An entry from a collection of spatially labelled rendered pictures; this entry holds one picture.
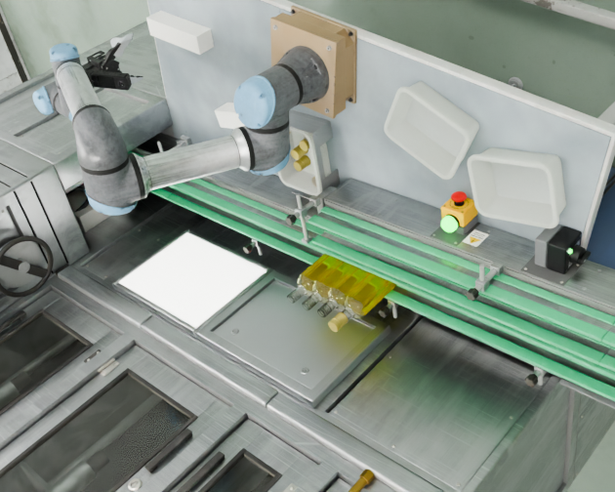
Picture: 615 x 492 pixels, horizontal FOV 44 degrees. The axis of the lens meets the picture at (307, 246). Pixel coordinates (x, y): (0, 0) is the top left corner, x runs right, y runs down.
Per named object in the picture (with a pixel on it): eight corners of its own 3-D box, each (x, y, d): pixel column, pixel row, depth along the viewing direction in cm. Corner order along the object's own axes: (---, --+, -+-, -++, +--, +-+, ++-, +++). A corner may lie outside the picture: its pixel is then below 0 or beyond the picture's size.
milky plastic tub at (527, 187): (484, 138, 189) (465, 154, 185) (569, 146, 174) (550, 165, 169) (494, 197, 198) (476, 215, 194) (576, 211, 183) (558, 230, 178)
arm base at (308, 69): (286, 37, 202) (261, 50, 196) (331, 57, 195) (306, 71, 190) (285, 88, 212) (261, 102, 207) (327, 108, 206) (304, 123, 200)
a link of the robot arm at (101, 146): (75, 135, 171) (37, 45, 205) (84, 175, 178) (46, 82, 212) (126, 123, 175) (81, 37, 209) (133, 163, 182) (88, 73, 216)
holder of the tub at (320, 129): (303, 183, 250) (286, 195, 246) (288, 108, 234) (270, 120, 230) (343, 197, 240) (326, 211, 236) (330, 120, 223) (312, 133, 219)
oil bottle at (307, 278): (343, 253, 233) (296, 293, 222) (341, 238, 230) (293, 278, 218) (357, 259, 230) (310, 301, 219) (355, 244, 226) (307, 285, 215)
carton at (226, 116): (226, 102, 254) (214, 110, 250) (275, 105, 237) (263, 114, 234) (233, 118, 257) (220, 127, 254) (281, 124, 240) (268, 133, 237)
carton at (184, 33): (160, 10, 250) (145, 18, 247) (210, 28, 238) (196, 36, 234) (164, 27, 254) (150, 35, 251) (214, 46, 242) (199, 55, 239)
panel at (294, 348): (189, 234, 274) (114, 289, 257) (186, 227, 273) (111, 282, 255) (391, 332, 221) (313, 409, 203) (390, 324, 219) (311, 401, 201)
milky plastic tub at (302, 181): (298, 170, 247) (280, 184, 242) (286, 108, 233) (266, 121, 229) (340, 184, 237) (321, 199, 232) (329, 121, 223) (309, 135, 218)
